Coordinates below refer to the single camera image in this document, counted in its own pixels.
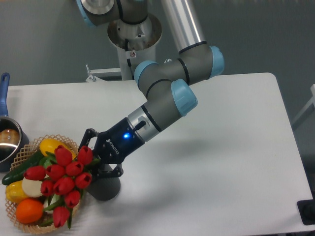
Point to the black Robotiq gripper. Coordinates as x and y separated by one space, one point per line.
112 147

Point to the red tulip bouquet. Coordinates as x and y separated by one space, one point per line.
66 178

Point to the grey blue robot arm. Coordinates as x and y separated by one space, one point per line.
165 86

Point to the dark grey ribbed vase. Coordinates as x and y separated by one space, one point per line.
104 189

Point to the yellow squash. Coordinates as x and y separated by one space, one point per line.
48 146

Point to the round beige bun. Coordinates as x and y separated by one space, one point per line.
32 188

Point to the woven wicker basket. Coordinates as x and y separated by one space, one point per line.
24 154

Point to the green chili pepper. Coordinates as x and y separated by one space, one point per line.
46 223

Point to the dark green cucumber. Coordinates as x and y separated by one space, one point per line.
17 173

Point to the orange fruit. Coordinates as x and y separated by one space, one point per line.
29 211

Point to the yellow bell pepper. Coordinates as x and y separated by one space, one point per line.
15 193

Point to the black device at table edge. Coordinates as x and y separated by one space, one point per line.
307 211

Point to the white furniture leg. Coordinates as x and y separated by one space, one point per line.
305 112

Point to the white metal base frame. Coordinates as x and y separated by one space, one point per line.
122 73

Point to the blue handled steel saucepan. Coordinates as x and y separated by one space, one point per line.
12 137

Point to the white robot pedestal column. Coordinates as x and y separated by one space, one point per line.
135 43

